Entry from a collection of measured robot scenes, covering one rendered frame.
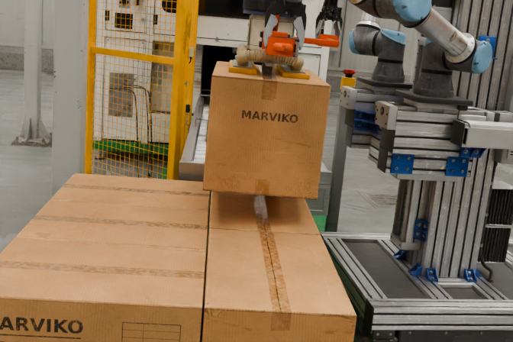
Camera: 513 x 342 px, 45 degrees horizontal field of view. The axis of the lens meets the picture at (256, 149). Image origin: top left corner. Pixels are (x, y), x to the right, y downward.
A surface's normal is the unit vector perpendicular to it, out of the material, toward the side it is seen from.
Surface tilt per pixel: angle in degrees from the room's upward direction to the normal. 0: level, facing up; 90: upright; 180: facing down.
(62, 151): 90
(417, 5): 87
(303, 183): 90
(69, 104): 90
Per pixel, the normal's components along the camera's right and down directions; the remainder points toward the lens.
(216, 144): 0.04, 0.22
